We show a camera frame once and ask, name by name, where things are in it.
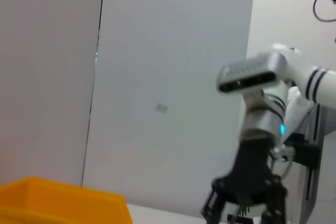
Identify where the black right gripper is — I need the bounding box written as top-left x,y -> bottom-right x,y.
200,134 -> 289,224

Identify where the white robot torso column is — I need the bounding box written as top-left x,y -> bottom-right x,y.
285,103 -> 322,224

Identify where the yellow plastic bin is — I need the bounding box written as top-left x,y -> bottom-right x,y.
0,176 -> 134,224

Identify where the right gripper cable with plug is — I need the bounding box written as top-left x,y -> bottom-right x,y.
270,144 -> 297,180

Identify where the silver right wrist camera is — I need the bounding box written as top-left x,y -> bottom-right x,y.
216,52 -> 287,95

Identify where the black cable loop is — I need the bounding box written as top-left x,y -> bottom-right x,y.
312,0 -> 336,23

